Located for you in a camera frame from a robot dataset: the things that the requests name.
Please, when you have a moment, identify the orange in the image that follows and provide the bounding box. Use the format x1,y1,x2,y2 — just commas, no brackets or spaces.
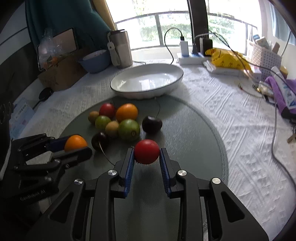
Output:
64,135,88,152

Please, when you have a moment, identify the dark plum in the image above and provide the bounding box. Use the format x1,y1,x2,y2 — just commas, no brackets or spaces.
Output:
142,116,163,135
91,132,108,151

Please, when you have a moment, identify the red tomato front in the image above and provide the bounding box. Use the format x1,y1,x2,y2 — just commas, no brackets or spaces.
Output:
134,139,160,165

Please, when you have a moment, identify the small green fruit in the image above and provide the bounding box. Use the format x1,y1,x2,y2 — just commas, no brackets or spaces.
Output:
95,115,111,133

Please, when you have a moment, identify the brown kiwi back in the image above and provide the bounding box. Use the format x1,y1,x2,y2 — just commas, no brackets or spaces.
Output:
88,111,99,125

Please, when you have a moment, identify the brown kiwi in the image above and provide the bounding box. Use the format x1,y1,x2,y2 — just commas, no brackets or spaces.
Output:
88,111,99,125
105,120,119,137

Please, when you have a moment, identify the brown kiwi front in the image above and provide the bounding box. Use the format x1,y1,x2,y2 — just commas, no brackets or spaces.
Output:
105,120,119,137

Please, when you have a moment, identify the large green fruit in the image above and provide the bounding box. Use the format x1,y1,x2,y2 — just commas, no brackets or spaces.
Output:
118,119,140,141

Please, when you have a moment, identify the small red tomato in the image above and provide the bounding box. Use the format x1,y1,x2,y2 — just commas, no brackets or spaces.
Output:
99,103,116,120

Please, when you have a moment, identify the large orange fruit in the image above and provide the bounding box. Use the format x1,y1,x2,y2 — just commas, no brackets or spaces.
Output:
115,103,138,123

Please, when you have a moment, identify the white oval plate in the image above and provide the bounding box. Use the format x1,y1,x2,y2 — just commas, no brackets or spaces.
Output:
110,63,184,99

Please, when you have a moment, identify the blue white booklet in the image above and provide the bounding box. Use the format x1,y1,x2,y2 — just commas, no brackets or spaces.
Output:
9,98,35,139

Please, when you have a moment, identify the round grey-green placemat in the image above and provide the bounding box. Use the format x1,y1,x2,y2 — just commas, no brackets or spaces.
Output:
59,95,228,240

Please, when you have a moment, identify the cardboard box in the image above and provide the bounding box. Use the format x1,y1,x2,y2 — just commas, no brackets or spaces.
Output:
38,49,90,91

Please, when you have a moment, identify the white textured tablecloth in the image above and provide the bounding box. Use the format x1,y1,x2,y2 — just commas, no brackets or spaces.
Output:
20,65,295,240

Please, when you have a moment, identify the clear plastic bag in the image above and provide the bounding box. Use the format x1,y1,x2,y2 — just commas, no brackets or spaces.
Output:
37,28,64,70

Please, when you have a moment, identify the blue bowl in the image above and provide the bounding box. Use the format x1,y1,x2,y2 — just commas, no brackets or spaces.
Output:
78,50,111,74

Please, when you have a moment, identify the white paper packet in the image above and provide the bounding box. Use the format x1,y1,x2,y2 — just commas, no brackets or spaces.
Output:
203,60,247,77

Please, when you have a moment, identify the white power strip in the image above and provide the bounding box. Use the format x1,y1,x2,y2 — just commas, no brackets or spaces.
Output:
177,53,211,65

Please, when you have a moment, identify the purple cloth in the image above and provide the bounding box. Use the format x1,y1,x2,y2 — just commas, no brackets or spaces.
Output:
265,76,295,119

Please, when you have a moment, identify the teal curtain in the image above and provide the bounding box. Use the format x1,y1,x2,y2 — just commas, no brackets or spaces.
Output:
25,1,110,52

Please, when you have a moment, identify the yellow plastic bag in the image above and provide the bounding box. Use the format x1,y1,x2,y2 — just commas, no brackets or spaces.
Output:
205,48,251,70

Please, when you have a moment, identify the white charger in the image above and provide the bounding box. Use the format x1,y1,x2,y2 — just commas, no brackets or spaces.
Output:
180,40,189,57

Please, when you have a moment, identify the white tube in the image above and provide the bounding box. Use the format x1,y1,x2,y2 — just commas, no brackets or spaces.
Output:
271,66,295,109

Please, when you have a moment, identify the black charger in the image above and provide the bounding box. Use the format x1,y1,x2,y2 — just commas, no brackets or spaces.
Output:
199,38,213,56

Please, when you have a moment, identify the white woven basket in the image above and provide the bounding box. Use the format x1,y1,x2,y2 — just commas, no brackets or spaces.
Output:
247,40,281,81

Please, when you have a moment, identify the balcony railing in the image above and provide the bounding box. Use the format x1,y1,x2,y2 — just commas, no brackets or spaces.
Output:
115,11,258,52

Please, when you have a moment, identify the grey cable on table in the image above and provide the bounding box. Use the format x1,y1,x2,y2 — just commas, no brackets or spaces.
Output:
270,101,296,186

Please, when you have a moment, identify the steel thermos with strap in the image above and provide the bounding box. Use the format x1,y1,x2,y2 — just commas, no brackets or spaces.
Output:
107,29,132,68

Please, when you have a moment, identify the black charger cable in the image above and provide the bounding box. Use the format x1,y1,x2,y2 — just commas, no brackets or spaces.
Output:
164,27,185,65

